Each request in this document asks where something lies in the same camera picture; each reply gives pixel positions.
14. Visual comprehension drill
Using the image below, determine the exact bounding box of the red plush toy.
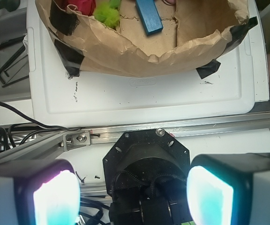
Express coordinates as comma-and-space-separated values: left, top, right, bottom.
65, 0, 96, 16

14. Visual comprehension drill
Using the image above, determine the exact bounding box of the blue rectangular block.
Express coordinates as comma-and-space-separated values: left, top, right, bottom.
135, 0, 163, 36

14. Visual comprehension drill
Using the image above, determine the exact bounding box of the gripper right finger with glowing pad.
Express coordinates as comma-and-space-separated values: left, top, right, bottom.
187, 153, 270, 225

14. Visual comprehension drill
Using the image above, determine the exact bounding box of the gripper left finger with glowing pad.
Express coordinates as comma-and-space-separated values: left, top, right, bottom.
0, 159, 80, 225

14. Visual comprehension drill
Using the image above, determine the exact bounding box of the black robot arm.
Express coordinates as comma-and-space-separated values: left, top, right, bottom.
0, 153, 270, 225

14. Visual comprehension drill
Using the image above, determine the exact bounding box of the aluminium extrusion rail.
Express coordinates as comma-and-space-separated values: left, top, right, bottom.
0, 110, 270, 162

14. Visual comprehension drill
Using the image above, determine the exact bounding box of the green plush animal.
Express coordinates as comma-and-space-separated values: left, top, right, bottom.
93, 0, 121, 29

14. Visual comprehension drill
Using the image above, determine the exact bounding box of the black hex key set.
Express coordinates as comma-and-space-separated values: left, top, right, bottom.
0, 44, 29, 88

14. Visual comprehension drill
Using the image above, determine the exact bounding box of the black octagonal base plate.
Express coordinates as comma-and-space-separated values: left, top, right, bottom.
102, 129, 190, 196

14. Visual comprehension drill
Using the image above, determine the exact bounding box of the brown paper bag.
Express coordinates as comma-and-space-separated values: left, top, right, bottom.
35, 0, 258, 78

